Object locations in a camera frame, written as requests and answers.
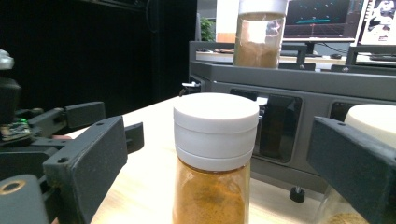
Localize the green plant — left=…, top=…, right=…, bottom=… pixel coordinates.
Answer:
left=199, top=17, right=217, bottom=43

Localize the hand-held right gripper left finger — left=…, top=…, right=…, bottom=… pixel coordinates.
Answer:
left=42, top=115, right=129, bottom=224

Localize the dark-screen monitor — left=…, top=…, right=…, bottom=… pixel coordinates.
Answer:
left=282, top=0, right=366, bottom=44

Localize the black curtain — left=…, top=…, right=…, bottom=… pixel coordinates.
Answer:
left=0, top=0, right=198, bottom=119

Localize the dark gray corner rack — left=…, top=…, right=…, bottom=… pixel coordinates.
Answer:
left=188, top=40, right=396, bottom=203

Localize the pale powder spice jar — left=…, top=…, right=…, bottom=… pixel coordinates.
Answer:
left=317, top=104, right=396, bottom=224

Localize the brown powder spice jar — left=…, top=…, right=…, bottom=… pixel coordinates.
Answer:
left=233, top=0, right=290, bottom=70

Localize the white-screen monitor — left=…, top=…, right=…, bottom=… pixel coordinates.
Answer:
left=359, top=0, right=396, bottom=47

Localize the orange powder spice jar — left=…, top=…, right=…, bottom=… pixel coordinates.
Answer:
left=172, top=91, right=261, bottom=224

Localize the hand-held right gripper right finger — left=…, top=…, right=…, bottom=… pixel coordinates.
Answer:
left=306, top=116, right=396, bottom=224

